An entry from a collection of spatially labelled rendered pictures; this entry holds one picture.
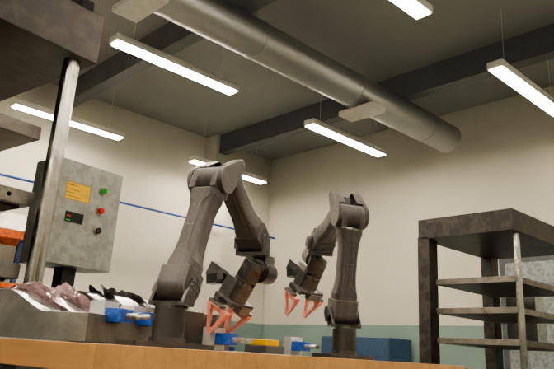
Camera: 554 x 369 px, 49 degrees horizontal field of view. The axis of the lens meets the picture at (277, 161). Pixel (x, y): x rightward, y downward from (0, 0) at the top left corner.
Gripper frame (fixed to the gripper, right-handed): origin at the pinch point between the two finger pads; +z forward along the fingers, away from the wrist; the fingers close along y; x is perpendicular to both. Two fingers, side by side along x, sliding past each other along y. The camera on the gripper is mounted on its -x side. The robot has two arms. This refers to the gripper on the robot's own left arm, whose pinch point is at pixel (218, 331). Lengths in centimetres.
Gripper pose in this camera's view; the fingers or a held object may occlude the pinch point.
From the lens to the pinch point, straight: 159.0
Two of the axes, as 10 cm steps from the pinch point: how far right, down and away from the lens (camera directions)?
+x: 7.4, 3.8, -5.5
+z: -4.8, 8.8, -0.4
